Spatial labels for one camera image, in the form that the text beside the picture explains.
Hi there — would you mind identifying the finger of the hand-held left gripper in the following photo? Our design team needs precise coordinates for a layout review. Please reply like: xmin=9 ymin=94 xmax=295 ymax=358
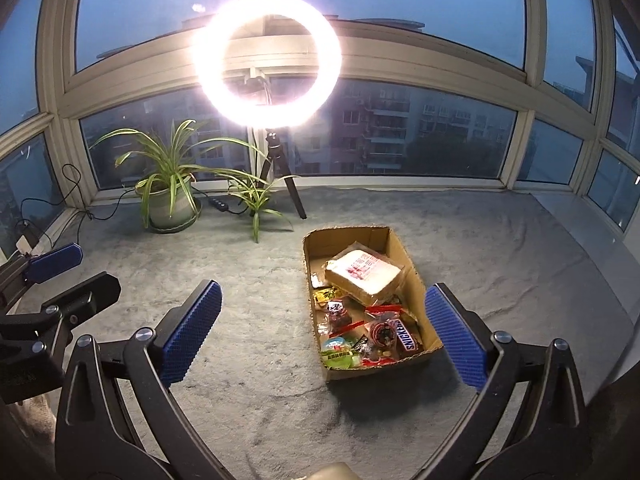
xmin=0 ymin=271 xmax=122 ymax=357
xmin=0 ymin=242 xmax=83 ymax=306

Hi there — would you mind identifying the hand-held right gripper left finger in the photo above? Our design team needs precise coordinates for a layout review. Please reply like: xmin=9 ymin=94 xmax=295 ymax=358
xmin=54 ymin=279 xmax=236 ymax=480

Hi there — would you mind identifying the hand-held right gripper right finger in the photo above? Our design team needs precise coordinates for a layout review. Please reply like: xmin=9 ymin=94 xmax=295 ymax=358
xmin=415 ymin=283 xmax=588 ymax=480

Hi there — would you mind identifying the brown chocolate bar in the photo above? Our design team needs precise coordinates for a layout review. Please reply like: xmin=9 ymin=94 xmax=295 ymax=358
xmin=390 ymin=317 xmax=425 ymax=358

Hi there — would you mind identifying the small red snack packet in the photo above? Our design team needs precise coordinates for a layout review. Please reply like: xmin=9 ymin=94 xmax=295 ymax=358
xmin=360 ymin=347 xmax=398 ymax=365

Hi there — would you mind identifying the tan bread packet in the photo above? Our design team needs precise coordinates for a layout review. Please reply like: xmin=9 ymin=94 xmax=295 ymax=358
xmin=324 ymin=242 xmax=405 ymax=306

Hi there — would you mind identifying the small green snack packet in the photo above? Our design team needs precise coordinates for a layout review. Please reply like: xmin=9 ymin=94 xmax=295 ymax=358
xmin=322 ymin=352 xmax=363 ymax=368

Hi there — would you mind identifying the clear red-edged snack packet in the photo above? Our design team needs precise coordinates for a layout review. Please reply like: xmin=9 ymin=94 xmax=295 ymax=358
xmin=320 ymin=297 xmax=353 ymax=333

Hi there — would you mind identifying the yellow snack packet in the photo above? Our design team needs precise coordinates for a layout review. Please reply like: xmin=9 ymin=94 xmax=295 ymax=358
xmin=312 ymin=285 xmax=346 ymax=305

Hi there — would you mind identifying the cardboard box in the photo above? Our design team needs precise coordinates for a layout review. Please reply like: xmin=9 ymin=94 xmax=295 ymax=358
xmin=301 ymin=226 xmax=444 ymax=385

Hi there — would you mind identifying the white power strip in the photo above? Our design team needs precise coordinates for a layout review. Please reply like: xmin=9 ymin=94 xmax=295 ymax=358
xmin=15 ymin=232 xmax=46 ymax=261

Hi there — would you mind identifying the light printed clothing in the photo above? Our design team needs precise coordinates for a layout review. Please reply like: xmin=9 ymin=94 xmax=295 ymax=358
xmin=15 ymin=392 xmax=58 ymax=443

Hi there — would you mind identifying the green pot saucer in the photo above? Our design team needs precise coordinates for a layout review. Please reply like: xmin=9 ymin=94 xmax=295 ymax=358
xmin=142 ymin=200 xmax=203 ymax=235

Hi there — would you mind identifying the potted spider plant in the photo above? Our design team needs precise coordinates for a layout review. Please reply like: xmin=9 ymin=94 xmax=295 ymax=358
xmin=90 ymin=119 xmax=301 ymax=235

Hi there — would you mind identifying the small spider plant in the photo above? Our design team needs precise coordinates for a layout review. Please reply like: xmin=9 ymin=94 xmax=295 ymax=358
xmin=220 ymin=167 xmax=301 ymax=244

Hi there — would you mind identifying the black tripod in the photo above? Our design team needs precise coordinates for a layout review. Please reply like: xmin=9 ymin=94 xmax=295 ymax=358
xmin=250 ymin=127 xmax=308 ymax=221

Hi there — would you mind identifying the black cable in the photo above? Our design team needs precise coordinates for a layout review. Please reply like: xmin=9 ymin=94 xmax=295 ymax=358
xmin=17 ymin=162 xmax=146 ymax=281

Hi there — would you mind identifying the cream window frame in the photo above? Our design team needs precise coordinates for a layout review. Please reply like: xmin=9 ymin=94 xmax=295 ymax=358
xmin=0 ymin=0 xmax=640 ymax=201

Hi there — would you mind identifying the white ring light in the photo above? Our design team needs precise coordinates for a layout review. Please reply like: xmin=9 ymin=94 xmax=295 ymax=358
xmin=194 ymin=0 xmax=343 ymax=127

